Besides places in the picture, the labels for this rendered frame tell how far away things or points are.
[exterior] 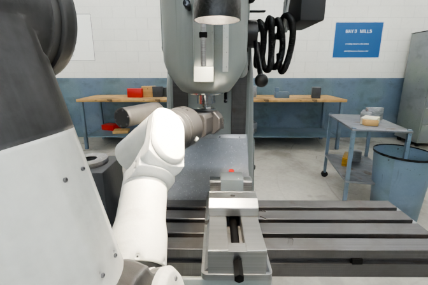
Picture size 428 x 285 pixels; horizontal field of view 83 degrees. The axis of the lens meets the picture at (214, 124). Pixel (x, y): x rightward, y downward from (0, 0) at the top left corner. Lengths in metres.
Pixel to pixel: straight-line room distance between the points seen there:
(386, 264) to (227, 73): 0.61
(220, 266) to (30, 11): 0.52
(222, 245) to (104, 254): 0.38
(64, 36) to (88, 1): 5.28
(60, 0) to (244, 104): 0.86
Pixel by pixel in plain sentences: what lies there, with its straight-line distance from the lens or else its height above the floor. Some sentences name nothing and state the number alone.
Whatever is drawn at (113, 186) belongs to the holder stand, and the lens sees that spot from 0.71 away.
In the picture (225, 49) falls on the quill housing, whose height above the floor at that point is 1.40.
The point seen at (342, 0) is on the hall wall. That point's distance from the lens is 5.49.
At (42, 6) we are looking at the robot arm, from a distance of 0.21.
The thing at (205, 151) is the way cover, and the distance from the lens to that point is 1.01.
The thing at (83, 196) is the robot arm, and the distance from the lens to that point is 0.19.
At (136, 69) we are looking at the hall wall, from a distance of 5.06.
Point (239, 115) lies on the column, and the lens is 1.01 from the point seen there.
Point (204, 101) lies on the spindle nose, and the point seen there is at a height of 1.29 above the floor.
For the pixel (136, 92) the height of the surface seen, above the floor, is 0.97.
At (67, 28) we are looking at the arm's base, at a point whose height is 1.39.
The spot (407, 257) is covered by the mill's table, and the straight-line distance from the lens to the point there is 0.82.
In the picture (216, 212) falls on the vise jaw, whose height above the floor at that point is 1.02.
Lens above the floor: 1.36
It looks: 13 degrees down
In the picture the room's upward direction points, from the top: straight up
